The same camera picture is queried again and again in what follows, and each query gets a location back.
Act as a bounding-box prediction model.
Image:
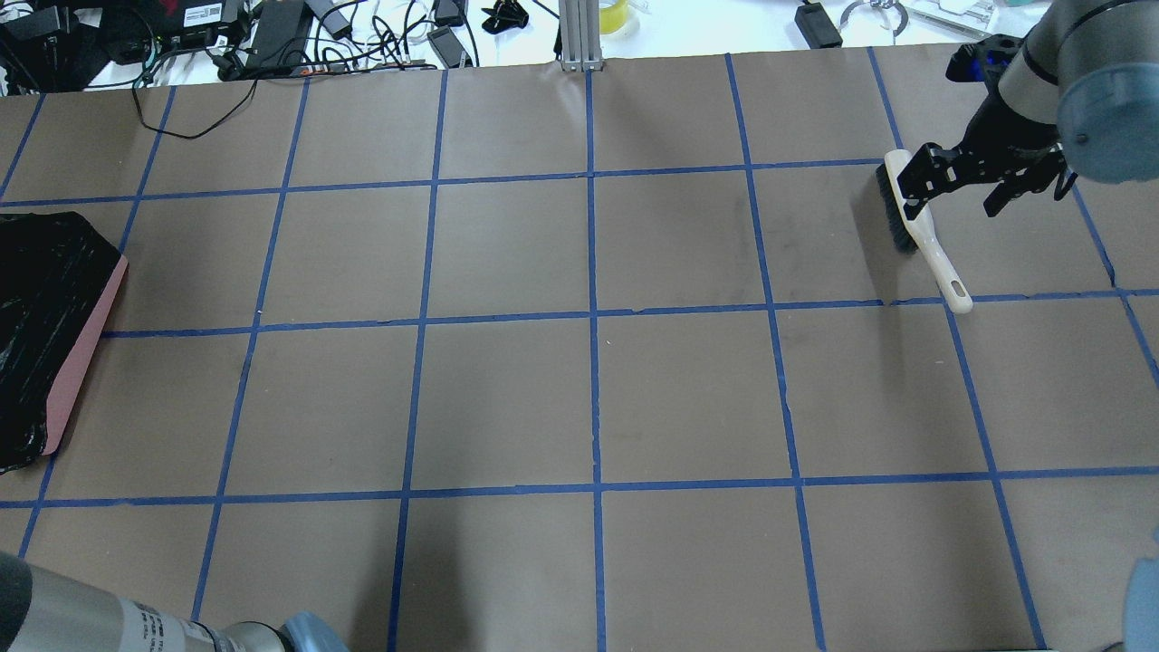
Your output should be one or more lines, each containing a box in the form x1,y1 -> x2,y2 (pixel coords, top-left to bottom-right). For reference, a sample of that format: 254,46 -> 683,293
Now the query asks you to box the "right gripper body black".
960,91 -> 1067,178

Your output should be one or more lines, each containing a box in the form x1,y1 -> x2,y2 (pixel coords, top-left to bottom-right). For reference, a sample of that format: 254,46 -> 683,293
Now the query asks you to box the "beige hand brush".
875,149 -> 974,314

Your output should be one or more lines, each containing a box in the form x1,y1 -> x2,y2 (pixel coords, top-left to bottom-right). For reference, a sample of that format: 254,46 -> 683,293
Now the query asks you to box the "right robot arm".
880,1 -> 1158,220

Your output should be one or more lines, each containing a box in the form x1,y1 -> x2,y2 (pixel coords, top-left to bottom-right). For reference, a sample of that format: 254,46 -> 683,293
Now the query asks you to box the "black power adapter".
793,1 -> 843,50

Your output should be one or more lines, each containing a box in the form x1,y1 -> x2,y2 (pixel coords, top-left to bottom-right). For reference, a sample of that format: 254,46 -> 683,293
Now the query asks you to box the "yellow tape roll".
598,0 -> 630,34

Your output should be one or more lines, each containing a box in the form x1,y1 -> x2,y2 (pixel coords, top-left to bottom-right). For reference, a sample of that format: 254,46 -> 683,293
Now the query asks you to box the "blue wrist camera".
943,34 -> 1025,91

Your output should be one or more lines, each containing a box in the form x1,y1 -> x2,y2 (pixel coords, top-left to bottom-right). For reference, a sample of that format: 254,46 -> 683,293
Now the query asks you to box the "aluminium frame post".
559,1 -> 605,72

